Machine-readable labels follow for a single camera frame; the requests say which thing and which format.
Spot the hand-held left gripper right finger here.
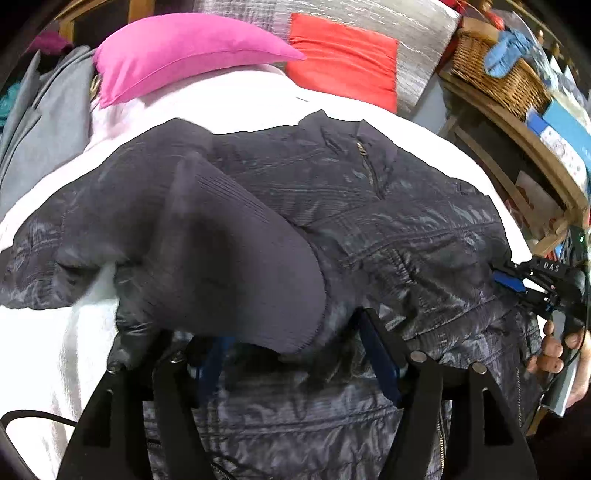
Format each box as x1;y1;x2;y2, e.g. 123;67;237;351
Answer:
355;308;540;480

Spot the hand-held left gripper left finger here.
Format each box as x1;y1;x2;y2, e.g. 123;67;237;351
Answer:
56;329;234;480

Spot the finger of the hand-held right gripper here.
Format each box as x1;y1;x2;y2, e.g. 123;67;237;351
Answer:
492;261;532;292
519;288;561;319

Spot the dark quilted jacket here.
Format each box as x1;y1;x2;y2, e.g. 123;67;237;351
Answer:
0;110;546;480

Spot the person's right hand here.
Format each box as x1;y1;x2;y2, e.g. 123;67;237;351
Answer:
526;318;591;409

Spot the blue and white box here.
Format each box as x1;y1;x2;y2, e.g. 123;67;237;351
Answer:
526;99;591;195

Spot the wooden shelf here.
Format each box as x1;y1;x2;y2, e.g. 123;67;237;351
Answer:
438;69;591;259

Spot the wicker basket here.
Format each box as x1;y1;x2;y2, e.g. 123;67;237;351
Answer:
450;34;552;121

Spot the light blue cloth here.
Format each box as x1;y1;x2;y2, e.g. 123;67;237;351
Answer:
484;25;536;78

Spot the grey patterned cushion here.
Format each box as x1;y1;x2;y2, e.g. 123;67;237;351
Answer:
198;0;462;116

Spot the white blanket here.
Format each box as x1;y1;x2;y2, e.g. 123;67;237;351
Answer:
0;65;532;480

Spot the red pillow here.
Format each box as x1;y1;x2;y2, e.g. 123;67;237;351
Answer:
285;13;400;114

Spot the grey jacket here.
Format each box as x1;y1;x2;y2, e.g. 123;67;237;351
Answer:
0;46;98;217

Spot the pink pillow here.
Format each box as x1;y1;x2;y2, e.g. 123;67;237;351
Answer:
95;13;306;109

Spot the wooden furniture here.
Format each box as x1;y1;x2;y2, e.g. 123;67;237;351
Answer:
55;0;158;42

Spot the magenta garment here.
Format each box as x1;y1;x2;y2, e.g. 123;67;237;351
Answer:
31;33;72;56

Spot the black cable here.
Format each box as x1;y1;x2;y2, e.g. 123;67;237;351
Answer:
0;408;79;444

